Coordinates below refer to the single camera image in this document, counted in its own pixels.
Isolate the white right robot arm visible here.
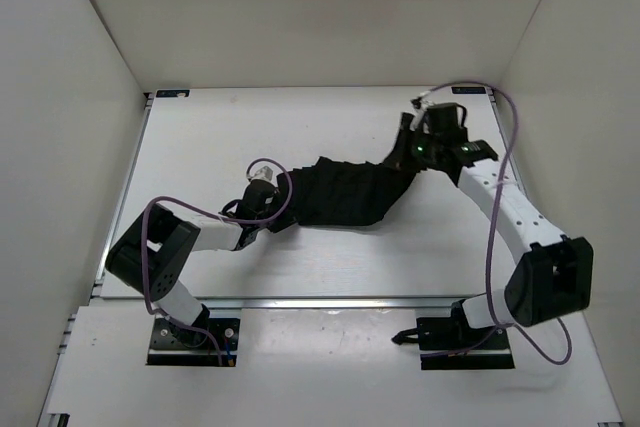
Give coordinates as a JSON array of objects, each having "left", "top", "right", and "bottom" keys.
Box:
[{"left": 385, "top": 103, "right": 594, "bottom": 348}]

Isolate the blue corner label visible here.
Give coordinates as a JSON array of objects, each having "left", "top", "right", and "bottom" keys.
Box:
[
  {"left": 155, "top": 89, "right": 190, "bottom": 98},
  {"left": 451, "top": 86, "right": 486, "bottom": 95}
]

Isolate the black pleated skirt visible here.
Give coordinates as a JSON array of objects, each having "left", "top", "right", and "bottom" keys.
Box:
[{"left": 268, "top": 157, "right": 417, "bottom": 233}]

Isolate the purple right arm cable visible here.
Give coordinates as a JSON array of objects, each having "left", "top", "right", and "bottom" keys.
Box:
[{"left": 409, "top": 80, "right": 574, "bottom": 366}]

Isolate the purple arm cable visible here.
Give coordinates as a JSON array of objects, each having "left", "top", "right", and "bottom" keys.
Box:
[
  {"left": 409, "top": 80, "right": 574, "bottom": 366},
  {"left": 142, "top": 158, "right": 294, "bottom": 366}
]

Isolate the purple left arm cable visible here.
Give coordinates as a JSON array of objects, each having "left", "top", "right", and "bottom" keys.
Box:
[{"left": 142, "top": 158, "right": 294, "bottom": 366}]

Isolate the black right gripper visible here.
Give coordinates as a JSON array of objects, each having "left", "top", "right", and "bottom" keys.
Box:
[{"left": 382, "top": 125, "right": 440, "bottom": 174}]

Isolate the aluminium table rail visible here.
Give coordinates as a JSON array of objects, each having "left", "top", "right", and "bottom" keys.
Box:
[{"left": 89, "top": 296, "right": 491, "bottom": 311}]

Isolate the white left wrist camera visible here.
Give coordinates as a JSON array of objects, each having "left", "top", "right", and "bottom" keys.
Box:
[{"left": 247, "top": 166, "right": 274, "bottom": 183}]

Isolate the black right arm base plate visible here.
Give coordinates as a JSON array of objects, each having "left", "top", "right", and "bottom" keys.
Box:
[{"left": 391, "top": 300, "right": 515, "bottom": 371}]

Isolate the blue left corner label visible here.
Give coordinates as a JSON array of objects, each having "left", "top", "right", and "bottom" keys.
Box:
[{"left": 155, "top": 89, "right": 190, "bottom": 98}]

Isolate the blue right corner label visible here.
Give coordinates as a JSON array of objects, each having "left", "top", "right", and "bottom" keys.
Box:
[{"left": 451, "top": 86, "right": 486, "bottom": 95}]

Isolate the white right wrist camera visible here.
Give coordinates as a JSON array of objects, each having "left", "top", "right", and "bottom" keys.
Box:
[{"left": 410, "top": 91, "right": 432, "bottom": 132}]

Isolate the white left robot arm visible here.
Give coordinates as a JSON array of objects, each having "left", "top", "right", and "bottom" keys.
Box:
[{"left": 105, "top": 175, "right": 292, "bottom": 350}]

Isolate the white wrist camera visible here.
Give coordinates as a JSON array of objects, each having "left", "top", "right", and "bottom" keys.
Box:
[
  {"left": 410, "top": 91, "right": 432, "bottom": 132},
  {"left": 247, "top": 166, "right": 274, "bottom": 183}
]

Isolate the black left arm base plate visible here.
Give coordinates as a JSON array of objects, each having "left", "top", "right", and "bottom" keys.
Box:
[{"left": 146, "top": 314, "right": 241, "bottom": 368}]

